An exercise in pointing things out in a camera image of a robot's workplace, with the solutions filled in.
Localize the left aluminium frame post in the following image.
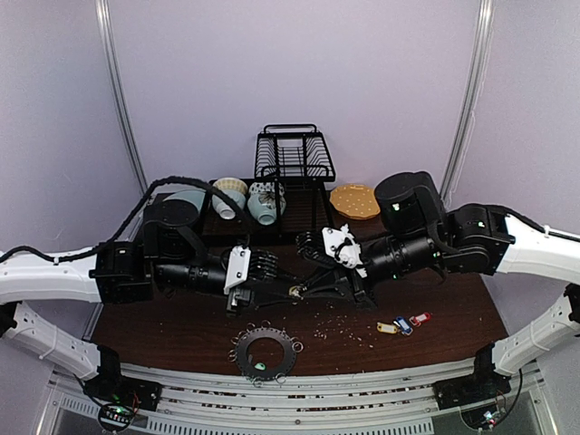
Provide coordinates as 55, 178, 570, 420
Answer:
94, 0, 148, 193

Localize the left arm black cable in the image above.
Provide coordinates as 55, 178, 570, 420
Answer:
0, 175, 253, 266

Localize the light blue ribbed bowl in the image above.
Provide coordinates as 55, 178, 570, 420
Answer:
211, 188, 248, 221

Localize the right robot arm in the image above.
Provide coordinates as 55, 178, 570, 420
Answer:
290, 171, 579, 410

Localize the aluminium frame post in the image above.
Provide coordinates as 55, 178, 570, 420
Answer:
440, 0, 495, 208
94, 0, 148, 193

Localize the cream patterned bowl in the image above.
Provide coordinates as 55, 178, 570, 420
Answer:
213, 177, 248, 196

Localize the light blue floral bowl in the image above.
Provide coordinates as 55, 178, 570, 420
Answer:
247, 192, 277, 226

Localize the black wire dish rack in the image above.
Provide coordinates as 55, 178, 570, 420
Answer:
245, 123, 336, 246

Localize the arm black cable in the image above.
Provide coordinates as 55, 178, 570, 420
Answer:
488, 204, 580, 241
0, 175, 253, 266

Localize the light blue plate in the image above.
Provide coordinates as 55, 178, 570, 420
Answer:
164, 188, 207, 214

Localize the yellow dotted plate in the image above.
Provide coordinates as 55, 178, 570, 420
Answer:
330, 184, 381, 220

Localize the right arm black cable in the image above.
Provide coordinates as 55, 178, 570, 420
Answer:
488, 204, 580, 241

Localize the right aluminium frame post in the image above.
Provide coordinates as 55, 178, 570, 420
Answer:
440, 0, 495, 208

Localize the red key tag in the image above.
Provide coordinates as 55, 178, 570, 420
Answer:
409, 312, 431, 327

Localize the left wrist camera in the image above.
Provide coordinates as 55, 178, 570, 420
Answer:
223, 246, 278, 295

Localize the dotted white bowl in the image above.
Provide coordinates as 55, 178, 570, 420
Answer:
248, 181, 285, 197

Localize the yellow key tag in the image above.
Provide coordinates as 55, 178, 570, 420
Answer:
288, 285, 305, 300
376, 322, 399, 334

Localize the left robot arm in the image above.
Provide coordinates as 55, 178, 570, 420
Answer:
1, 199, 286, 411

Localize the blue key tag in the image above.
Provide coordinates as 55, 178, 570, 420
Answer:
393, 316, 413, 336

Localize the grey perforated keyring disc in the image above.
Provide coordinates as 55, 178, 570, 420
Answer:
227, 320, 305, 388

